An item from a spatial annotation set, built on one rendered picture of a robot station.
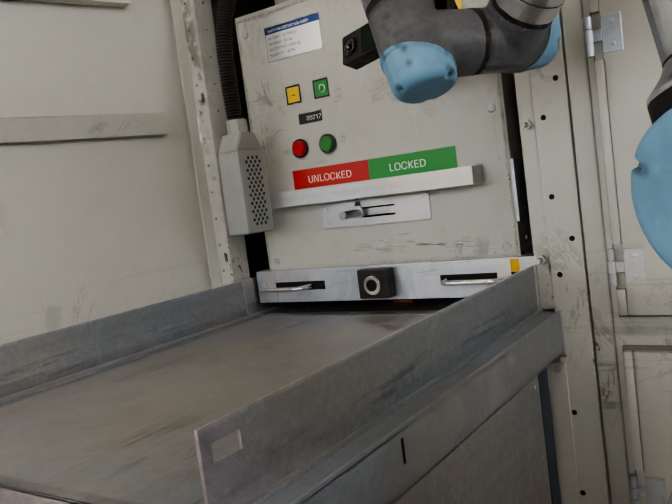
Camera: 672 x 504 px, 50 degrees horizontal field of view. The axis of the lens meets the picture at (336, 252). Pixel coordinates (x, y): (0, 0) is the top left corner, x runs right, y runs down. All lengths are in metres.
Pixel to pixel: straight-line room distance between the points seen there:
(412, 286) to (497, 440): 0.37
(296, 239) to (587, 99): 0.57
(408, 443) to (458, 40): 0.43
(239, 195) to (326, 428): 0.70
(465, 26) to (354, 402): 0.43
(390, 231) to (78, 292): 0.54
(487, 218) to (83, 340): 0.63
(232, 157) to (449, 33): 0.54
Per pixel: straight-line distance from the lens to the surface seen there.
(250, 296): 1.36
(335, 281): 1.26
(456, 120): 1.14
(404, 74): 0.78
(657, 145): 0.46
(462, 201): 1.14
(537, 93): 1.05
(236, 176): 1.24
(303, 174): 1.29
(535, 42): 0.87
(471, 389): 0.77
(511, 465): 0.94
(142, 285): 1.34
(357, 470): 0.59
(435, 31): 0.81
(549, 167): 1.04
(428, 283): 1.17
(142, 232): 1.34
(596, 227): 1.03
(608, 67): 1.01
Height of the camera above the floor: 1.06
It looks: 5 degrees down
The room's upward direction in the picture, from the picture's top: 8 degrees counter-clockwise
